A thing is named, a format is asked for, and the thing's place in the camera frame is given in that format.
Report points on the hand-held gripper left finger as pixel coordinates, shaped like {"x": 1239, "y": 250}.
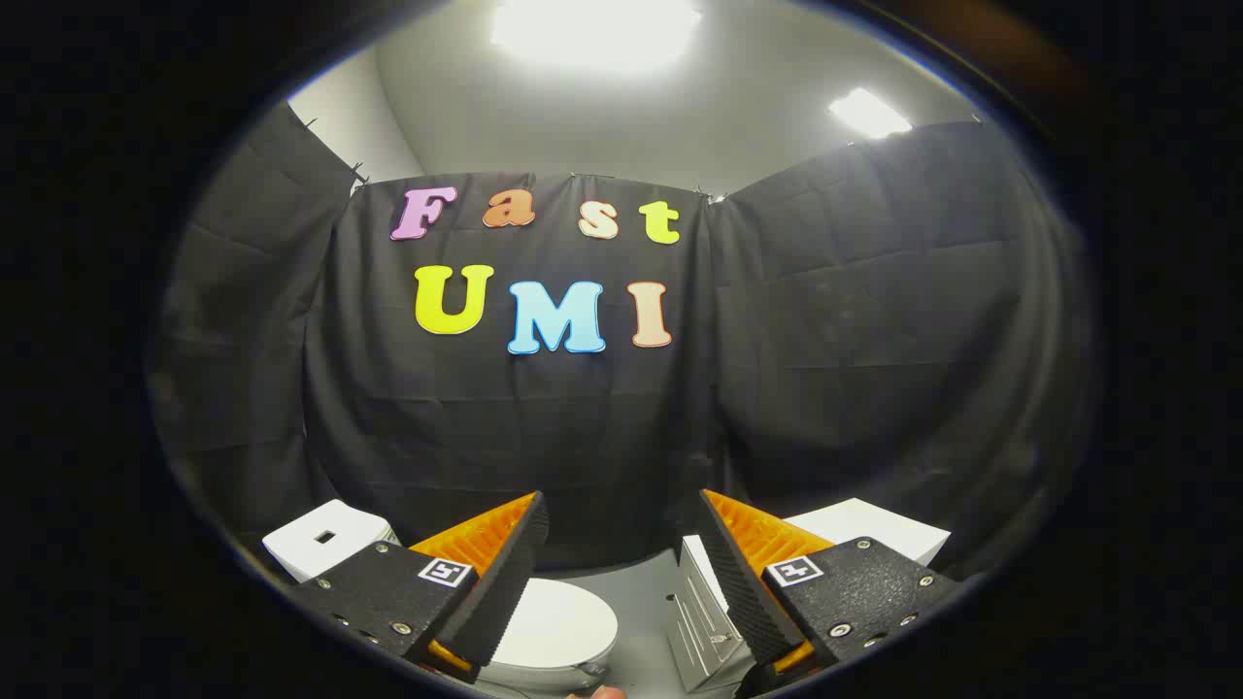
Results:
{"x": 505, "y": 592}

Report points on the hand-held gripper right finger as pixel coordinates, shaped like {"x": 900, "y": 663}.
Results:
{"x": 743, "y": 592}

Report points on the white toilet lid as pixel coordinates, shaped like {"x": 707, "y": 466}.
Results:
{"x": 558, "y": 621}

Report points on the white toilet body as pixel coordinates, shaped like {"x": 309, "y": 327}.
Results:
{"x": 320, "y": 553}

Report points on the grey metal cabinet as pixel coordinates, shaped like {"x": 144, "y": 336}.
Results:
{"x": 699, "y": 621}

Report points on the black backdrop cloth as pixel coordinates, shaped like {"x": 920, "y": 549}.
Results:
{"x": 825, "y": 369}

